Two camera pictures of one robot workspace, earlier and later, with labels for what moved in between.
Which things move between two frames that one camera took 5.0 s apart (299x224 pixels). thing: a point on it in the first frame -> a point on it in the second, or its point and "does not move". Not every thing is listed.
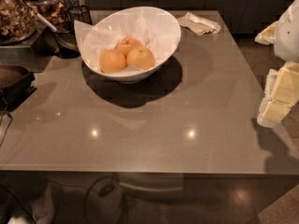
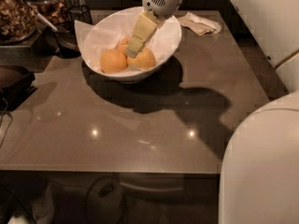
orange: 141,58 does not move
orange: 126,43 does not move
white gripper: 288,32 -> 163,2
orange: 112,61 does not move
